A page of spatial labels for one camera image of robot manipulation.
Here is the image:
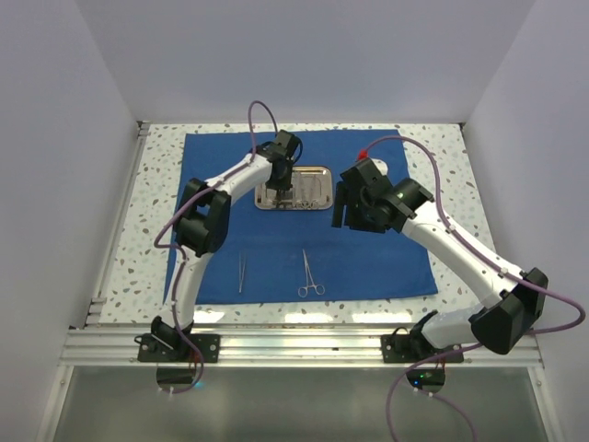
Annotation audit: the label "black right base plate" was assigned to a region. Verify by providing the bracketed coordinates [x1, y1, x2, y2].
[380, 333, 464, 364]

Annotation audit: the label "blue surgical cloth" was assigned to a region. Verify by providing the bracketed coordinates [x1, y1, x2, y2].
[179, 130, 437, 305]

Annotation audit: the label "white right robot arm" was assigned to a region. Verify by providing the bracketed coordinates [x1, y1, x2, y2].
[332, 158, 548, 362]

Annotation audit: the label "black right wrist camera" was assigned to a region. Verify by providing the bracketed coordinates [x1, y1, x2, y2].
[356, 148, 388, 176]

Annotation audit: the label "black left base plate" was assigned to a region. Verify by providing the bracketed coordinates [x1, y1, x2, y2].
[133, 333, 221, 364]

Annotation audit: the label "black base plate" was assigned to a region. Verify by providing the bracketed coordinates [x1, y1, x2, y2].
[380, 333, 464, 364]
[133, 333, 221, 364]

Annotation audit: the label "stainless steel instrument tray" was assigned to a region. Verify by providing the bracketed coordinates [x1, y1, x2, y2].
[254, 166, 333, 211]

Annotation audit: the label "steel tweezers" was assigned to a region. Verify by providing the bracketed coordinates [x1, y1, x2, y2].
[238, 252, 247, 294]

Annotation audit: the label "aluminium rail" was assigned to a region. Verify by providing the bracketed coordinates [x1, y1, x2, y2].
[58, 326, 544, 368]
[83, 121, 152, 328]

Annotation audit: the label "aluminium front rail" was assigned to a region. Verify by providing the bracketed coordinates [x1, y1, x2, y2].
[58, 326, 544, 368]

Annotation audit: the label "aluminium left side rail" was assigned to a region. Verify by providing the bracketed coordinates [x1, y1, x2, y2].
[83, 121, 152, 328]

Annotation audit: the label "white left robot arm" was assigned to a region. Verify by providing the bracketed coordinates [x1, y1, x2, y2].
[151, 130, 303, 362]

